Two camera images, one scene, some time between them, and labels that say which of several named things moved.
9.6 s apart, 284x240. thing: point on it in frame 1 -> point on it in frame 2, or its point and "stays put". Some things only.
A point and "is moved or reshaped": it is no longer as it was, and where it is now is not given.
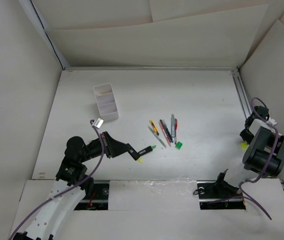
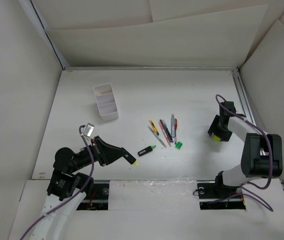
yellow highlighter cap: [244, 146] is moved or reshaped
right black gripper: [245, 137] -> [225, 136]
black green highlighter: [146, 150] stays put
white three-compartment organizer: [106, 102] stays put
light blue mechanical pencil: [172, 126] stays put
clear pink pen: [165, 134] stays put
